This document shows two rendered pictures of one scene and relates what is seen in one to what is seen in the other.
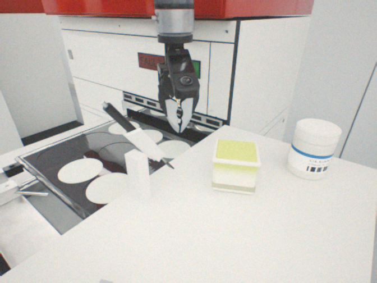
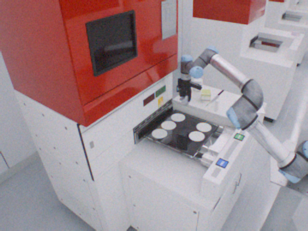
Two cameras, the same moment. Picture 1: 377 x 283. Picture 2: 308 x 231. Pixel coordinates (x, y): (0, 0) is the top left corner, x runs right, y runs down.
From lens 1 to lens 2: 175 cm
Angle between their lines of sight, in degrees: 75
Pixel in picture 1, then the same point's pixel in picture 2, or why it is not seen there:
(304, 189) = not seen: hidden behind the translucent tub
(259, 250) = (223, 98)
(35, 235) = (222, 138)
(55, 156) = (189, 145)
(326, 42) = not seen: hidden behind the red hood
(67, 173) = (199, 138)
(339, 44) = not seen: hidden behind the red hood
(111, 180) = (200, 127)
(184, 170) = (203, 106)
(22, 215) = (218, 144)
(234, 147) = (206, 91)
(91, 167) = (194, 133)
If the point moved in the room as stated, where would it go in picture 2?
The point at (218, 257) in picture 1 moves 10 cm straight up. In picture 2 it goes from (226, 101) to (228, 89)
